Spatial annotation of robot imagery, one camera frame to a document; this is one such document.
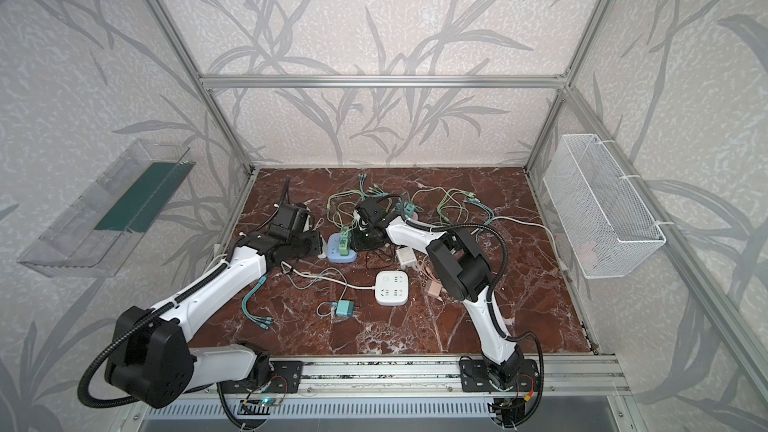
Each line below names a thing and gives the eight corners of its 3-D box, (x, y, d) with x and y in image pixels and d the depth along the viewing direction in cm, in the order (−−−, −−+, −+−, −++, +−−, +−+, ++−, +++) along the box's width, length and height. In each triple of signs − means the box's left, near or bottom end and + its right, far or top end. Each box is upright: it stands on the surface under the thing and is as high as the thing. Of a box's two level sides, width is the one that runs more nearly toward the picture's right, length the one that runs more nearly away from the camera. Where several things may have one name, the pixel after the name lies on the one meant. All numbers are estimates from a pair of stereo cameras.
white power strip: (374, 305, 87) (373, 301, 85) (376, 274, 94) (375, 270, 91) (408, 305, 88) (408, 301, 85) (408, 274, 94) (408, 270, 91)
